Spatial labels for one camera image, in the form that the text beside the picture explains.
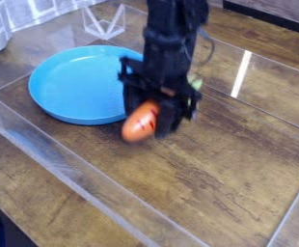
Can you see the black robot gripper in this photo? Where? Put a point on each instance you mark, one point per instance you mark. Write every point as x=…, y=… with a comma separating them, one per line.
x=167, y=58

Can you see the orange toy carrot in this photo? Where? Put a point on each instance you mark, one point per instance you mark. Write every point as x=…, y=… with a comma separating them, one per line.
x=141, y=123

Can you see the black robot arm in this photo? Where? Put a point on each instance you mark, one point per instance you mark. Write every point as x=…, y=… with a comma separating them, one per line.
x=177, y=16

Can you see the blue round tray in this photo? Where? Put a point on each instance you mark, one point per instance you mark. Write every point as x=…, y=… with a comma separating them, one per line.
x=75, y=85

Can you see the dark background board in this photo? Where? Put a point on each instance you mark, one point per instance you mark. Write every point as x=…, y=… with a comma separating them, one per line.
x=280, y=12

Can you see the clear acrylic corner bracket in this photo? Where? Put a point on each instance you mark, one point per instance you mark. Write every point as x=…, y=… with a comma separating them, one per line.
x=105, y=29

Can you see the clear acrylic enclosure wall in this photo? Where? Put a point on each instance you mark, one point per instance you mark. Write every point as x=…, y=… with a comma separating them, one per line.
x=215, y=186

